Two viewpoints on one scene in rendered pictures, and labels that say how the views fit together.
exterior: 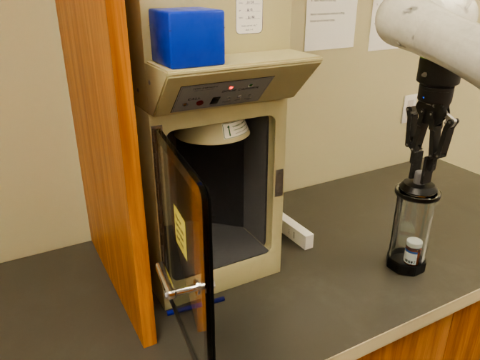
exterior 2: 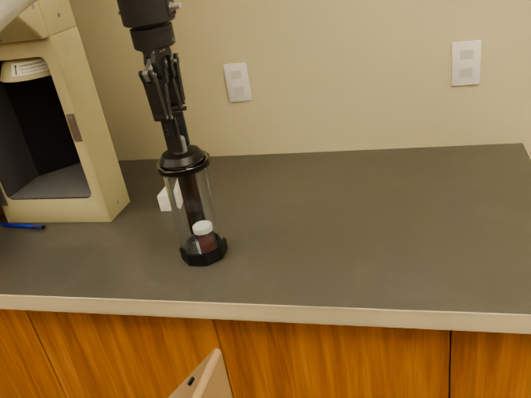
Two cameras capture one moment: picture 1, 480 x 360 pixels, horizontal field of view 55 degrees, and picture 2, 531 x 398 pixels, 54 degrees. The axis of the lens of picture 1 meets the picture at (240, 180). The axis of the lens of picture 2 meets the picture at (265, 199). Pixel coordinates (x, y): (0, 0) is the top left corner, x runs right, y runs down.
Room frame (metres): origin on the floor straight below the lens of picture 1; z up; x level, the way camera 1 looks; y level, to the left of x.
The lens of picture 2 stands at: (0.48, -1.25, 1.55)
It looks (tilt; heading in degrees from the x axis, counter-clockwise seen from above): 27 degrees down; 47
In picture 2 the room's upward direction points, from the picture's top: 9 degrees counter-clockwise
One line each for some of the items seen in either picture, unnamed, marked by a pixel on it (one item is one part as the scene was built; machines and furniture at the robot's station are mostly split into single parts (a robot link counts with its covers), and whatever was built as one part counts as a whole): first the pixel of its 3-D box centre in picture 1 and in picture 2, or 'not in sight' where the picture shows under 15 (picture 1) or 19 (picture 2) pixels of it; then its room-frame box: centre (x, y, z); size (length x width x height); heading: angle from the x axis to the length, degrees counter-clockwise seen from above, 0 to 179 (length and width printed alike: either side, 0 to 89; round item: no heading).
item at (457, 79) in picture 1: (440, 71); (148, 8); (1.04, -0.45, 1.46); 0.12 x 0.09 x 0.06; 119
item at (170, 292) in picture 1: (176, 278); not in sight; (0.62, 0.10, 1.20); 0.10 x 0.05 x 0.03; 21
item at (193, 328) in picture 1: (182, 256); not in sight; (0.70, 0.10, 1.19); 0.30 x 0.01 x 0.40; 21
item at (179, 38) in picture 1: (186, 36); not in sight; (0.83, 0.09, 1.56); 0.10 x 0.10 x 0.09; 29
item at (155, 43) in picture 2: (433, 103); (156, 50); (1.04, -0.44, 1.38); 0.08 x 0.07 x 0.09; 29
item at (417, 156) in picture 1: (416, 164); (178, 128); (1.05, -0.43, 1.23); 0.03 x 0.01 x 0.07; 119
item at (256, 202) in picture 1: (201, 178); (53, 116); (1.04, 0.09, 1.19); 0.26 x 0.24 x 0.35; 119
